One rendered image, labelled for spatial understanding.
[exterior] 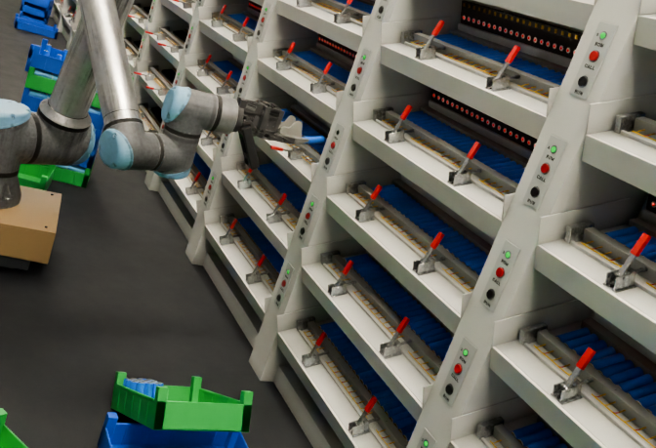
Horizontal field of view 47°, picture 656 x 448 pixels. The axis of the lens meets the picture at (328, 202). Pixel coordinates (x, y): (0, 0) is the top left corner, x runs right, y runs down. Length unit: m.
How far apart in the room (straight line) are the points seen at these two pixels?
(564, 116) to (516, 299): 0.31
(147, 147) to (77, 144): 0.57
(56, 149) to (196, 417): 1.04
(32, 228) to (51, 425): 0.67
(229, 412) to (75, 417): 0.36
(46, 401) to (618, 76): 1.31
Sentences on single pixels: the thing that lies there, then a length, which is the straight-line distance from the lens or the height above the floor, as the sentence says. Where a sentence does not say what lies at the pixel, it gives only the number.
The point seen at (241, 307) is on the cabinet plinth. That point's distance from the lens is 2.33.
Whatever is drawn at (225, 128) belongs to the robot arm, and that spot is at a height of 0.62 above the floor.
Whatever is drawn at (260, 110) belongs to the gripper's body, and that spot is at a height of 0.68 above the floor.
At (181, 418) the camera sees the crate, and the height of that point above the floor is 0.16.
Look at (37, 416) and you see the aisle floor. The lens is 1.75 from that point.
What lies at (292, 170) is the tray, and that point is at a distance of 2.09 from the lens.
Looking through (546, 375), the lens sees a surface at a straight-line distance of 1.31.
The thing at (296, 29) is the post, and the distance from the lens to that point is 2.50.
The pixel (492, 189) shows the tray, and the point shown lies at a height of 0.76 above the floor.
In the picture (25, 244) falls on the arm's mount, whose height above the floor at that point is 0.11.
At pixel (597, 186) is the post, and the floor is 0.85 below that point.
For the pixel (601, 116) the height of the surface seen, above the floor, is 0.96.
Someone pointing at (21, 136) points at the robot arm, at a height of 0.36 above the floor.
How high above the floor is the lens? 1.00
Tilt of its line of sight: 15 degrees down
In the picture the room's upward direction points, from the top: 20 degrees clockwise
